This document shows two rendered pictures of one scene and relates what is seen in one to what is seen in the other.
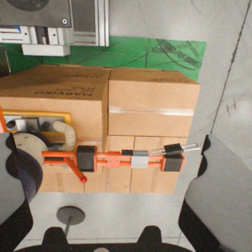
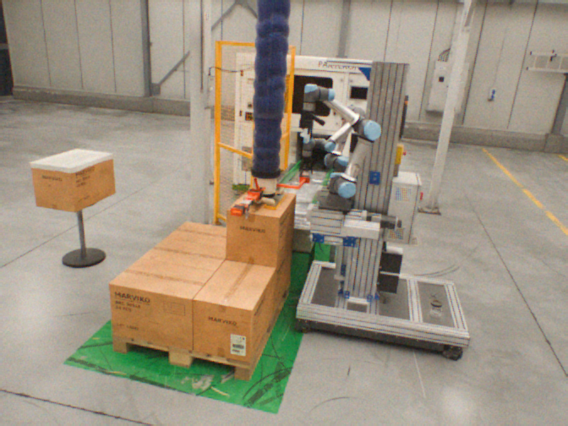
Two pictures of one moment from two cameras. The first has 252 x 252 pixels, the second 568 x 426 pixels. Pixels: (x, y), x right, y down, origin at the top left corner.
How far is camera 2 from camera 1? 289 cm
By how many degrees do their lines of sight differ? 70
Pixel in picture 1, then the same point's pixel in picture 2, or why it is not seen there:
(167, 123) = (219, 289)
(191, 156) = (81, 387)
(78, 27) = (315, 298)
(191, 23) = (303, 399)
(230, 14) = not seen: outside the picture
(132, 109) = (244, 274)
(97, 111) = (273, 215)
